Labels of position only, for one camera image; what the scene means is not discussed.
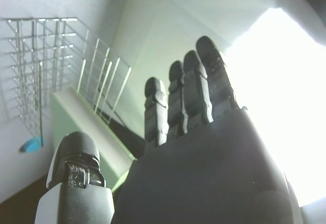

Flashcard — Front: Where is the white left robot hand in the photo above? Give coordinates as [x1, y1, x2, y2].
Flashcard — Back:
[34, 35, 303, 224]

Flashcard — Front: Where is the light green book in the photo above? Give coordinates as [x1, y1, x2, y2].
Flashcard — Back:
[49, 86, 138, 192]

